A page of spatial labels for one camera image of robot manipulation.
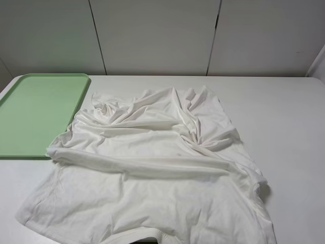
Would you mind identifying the green plastic tray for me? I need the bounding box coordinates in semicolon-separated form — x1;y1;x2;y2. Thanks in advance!
1;74;90;159

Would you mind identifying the white short sleeve shirt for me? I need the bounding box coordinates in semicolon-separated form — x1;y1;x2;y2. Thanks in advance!
15;87;276;243

